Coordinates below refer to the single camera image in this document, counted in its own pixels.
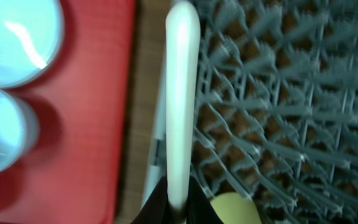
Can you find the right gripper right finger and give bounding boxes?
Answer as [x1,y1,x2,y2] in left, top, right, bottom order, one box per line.
[186,176,223,224]

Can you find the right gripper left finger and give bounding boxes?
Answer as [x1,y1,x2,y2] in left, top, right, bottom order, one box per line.
[131,176,170,224]

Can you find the yellow cup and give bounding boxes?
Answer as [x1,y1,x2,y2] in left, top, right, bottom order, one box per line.
[210,192,262,224]

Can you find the white plastic spoon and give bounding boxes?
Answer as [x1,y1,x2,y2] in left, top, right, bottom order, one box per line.
[165,1,201,217]

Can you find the grey dishwasher rack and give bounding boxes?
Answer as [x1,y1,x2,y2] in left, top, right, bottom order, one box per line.
[140,0,358,224]

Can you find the red serving tray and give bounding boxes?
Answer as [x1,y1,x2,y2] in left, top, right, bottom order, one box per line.
[0,0,135,224]

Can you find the small light blue bowl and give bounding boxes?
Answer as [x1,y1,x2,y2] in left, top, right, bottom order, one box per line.
[0,90,40,172]

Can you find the large light blue plate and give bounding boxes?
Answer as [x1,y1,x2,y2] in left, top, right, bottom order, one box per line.
[0,0,65,88]

